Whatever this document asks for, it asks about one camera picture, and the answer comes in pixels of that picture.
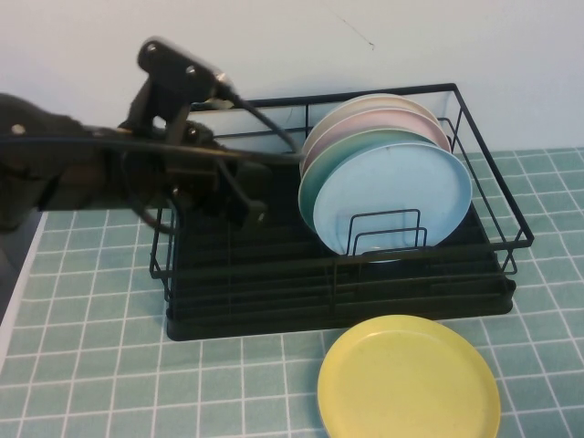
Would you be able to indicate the light blue plate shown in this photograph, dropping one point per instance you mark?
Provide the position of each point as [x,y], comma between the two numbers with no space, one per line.
[388,182]

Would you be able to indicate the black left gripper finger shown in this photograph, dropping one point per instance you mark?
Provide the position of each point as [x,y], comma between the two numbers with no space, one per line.
[252,212]
[264,156]

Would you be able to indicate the green checked tablecloth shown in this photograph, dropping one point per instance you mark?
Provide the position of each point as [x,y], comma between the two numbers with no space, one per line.
[91,365]

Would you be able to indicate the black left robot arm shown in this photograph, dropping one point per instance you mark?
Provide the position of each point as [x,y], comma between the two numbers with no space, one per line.
[36,173]

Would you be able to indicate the green plate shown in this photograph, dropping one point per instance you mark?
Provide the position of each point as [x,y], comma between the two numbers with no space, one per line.
[310,191]

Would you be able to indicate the yellow plate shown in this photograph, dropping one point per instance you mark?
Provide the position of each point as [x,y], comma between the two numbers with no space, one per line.
[401,378]

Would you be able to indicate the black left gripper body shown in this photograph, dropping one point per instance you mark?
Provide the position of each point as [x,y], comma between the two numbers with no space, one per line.
[201,178]

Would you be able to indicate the cream plate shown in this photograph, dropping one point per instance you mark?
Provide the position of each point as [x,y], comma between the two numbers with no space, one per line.
[378,101]

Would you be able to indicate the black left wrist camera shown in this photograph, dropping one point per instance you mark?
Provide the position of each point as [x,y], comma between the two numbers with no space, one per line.
[169,59]

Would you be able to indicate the pink plate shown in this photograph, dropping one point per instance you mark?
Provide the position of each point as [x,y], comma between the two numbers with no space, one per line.
[365,121]

